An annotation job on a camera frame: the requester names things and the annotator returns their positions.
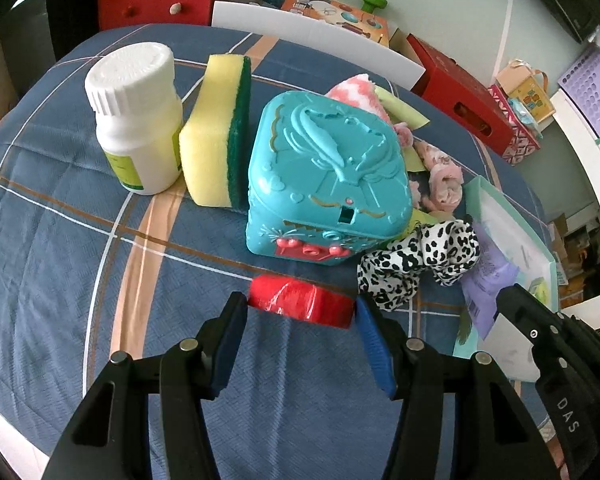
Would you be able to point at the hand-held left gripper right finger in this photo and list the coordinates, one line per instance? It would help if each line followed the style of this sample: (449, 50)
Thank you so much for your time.
(375, 347)

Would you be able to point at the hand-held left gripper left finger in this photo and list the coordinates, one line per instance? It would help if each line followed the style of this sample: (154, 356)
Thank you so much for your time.
(230, 347)

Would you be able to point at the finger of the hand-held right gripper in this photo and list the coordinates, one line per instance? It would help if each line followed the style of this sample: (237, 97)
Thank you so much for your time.
(535, 330)

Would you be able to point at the red fuzzy bundle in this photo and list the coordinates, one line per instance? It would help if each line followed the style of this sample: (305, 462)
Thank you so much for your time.
(300, 302)

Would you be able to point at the leopard print scrunchie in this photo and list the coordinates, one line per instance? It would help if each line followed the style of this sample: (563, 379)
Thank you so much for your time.
(420, 255)

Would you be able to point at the mint green box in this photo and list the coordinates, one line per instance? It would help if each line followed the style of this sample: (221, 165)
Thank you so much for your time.
(505, 220)

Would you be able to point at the yellow green sponge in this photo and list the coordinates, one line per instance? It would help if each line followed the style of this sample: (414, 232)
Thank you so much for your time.
(207, 150)

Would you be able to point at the pink white fluffy cloth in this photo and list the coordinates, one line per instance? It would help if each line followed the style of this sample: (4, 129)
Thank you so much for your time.
(357, 92)

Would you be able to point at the purple packet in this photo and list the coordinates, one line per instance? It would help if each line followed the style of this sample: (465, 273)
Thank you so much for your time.
(487, 280)

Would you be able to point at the brown cardboard boxes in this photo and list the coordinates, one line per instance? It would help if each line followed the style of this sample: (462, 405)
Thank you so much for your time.
(572, 260)

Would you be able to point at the teal plastic toy box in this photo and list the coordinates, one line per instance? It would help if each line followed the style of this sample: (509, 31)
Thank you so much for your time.
(325, 180)

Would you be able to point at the white shelf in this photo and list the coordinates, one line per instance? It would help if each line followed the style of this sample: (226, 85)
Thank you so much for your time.
(582, 160)

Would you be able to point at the pink floral cloth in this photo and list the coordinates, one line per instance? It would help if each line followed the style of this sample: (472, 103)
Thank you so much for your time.
(442, 175)

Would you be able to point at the pink patterned gift bag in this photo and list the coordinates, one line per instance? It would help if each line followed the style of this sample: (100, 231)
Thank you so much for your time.
(520, 140)

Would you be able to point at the blue plaid bedsheet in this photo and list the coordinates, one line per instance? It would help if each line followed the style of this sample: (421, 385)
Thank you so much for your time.
(55, 240)

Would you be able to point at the light green cloth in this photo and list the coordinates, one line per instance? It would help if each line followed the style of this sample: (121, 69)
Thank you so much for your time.
(405, 112)

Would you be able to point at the orange paper bag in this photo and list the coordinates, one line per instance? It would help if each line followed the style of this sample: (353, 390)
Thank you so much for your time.
(527, 92)

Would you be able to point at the white plastic bottle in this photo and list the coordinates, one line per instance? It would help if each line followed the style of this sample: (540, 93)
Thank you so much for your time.
(137, 120)

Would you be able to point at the purple pegboard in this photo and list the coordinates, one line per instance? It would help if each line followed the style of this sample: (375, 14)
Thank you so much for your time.
(587, 85)

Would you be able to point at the red cardboard box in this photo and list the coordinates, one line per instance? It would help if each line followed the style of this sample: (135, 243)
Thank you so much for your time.
(455, 90)

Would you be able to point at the white board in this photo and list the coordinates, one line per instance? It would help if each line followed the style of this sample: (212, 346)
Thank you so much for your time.
(320, 42)

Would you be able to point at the orange toy carton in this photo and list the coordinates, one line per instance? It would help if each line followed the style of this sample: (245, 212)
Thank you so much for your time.
(330, 17)

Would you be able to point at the green knob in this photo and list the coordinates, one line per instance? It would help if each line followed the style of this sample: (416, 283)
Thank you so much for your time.
(372, 1)

